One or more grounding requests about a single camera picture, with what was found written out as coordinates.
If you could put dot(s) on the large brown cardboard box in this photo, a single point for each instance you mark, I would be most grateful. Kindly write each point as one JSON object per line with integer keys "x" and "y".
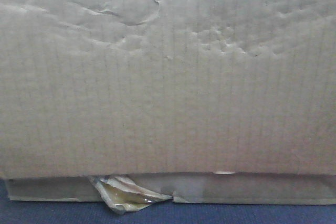
{"x": 209, "y": 101}

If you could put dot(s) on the crumpled clear packing tape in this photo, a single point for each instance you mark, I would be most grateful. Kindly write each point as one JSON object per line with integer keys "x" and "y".
{"x": 122, "y": 195}

